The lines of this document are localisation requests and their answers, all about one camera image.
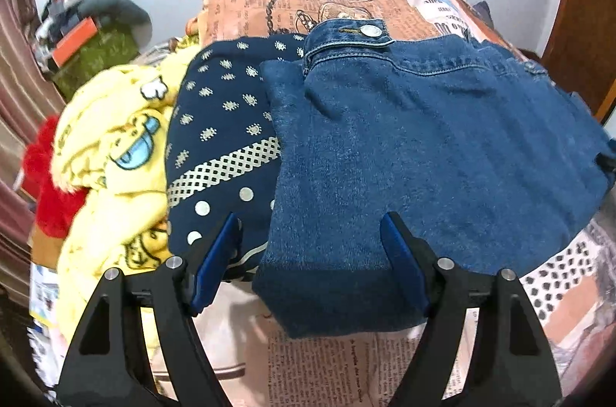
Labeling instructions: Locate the orange box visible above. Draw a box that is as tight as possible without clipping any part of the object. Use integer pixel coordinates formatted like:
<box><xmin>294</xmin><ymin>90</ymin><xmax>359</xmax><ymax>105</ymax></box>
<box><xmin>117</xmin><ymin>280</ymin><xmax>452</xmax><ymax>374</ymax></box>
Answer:
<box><xmin>52</xmin><ymin>18</ymin><xmax>100</xmax><ymax>67</ymax></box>

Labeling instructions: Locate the newspaper-print bed sheet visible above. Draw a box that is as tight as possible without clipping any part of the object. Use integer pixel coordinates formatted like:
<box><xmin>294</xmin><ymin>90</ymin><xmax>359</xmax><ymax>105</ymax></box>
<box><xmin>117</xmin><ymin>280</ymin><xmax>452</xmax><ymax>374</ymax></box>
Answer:
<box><xmin>190</xmin><ymin>0</ymin><xmax>616</xmax><ymax>404</ymax></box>

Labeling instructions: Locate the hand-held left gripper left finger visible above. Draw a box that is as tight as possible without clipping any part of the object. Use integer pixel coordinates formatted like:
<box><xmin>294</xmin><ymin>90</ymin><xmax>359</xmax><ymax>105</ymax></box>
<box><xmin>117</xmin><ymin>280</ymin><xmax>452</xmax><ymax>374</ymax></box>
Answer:
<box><xmin>55</xmin><ymin>212</ymin><xmax>241</xmax><ymax>407</ymax></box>

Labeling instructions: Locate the red fluffy garment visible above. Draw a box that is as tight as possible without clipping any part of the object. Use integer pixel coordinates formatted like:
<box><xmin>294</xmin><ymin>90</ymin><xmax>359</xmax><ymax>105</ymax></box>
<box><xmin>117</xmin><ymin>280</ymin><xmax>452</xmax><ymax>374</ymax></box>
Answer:
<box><xmin>22</xmin><ymin>116</ymin><xmax>87</xmax><ymax>239</ymax></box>

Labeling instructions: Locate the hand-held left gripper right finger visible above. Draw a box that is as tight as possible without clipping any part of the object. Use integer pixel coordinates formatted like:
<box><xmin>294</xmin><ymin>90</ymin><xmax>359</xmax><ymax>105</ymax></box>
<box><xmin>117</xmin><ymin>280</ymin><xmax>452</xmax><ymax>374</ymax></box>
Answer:
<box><xmin>380</xmin><ymin>212</ymin><xmax>564</xmax><ymax>407</ymax></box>

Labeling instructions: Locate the striped brown curtain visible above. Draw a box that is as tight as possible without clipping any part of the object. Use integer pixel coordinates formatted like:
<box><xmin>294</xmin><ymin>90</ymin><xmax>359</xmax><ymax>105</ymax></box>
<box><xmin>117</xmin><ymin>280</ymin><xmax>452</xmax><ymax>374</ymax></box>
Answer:
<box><xmin>0</xmin><ymin>0</ymin><xmax>68</xmax><ymax>307</ymax></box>

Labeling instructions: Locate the pile of papers and books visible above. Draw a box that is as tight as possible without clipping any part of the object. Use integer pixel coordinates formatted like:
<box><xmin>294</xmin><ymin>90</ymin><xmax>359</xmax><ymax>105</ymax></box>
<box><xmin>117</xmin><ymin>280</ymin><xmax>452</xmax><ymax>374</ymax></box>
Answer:
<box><xmin>26</xmin><ymin>263</ymin><xmax>69</xmax><ymax>389</ymax></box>

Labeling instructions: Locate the yellow cartoon-print garment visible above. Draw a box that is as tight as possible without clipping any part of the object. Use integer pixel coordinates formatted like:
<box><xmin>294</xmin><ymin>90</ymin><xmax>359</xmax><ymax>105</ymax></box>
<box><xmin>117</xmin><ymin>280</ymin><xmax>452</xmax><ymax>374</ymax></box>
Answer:
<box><xmin>50</xmin><ymin>48</ymin><xmax>200</xmax><ymax>389</ymax></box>

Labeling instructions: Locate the brown bear-print pillow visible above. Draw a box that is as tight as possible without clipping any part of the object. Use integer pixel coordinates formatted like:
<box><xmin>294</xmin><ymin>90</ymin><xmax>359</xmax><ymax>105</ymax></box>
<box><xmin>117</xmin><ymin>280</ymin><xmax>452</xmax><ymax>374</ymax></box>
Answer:
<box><xmin>199</xmin><ymin>0</ymin><xmax>446</xmax><ymax>46</ymax></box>

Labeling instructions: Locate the navy dotted garment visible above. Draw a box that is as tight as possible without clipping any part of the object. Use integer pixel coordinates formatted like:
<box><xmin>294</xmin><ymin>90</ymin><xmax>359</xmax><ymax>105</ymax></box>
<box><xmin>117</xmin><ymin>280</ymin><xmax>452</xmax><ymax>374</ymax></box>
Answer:
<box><xmin>164</xmin><ymin>34</ymin><xmax>309</xmax><ymax>283</ymax></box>

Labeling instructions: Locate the blue denim jacket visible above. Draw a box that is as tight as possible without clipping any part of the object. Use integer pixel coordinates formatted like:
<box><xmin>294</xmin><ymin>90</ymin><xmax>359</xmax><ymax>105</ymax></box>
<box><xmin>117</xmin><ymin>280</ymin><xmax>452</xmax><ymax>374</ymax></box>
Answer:
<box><xmin>253</xmin><ymin>18</ymin><xmax>616</xmax><ymax>338</ymax></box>

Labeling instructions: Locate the green patterned bag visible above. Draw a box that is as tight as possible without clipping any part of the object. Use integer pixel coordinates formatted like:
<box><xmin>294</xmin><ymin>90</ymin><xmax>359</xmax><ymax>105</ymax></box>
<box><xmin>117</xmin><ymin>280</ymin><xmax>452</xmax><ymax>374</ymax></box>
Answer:
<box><xmin>50</xmin><ymin>27</ymin><xmax>143</xmax><ymax>100</ymax></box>

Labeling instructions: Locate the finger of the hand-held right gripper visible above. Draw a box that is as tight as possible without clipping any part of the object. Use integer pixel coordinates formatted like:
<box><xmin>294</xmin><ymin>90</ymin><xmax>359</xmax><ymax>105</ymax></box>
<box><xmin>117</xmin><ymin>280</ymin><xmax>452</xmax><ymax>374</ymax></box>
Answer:
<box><xmin>596</xmin><ymin>149</ymin><xmax>616</xmax><ymax>175</ymax></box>

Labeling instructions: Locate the brown cardboard box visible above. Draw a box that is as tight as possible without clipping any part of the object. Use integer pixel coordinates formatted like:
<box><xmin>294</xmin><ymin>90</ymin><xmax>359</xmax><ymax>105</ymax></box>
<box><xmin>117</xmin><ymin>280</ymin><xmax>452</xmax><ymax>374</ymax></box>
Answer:
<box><xmin>29</xmin><ymin>228</ymin><xmax>64</xmax><ymax>266</ymax></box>

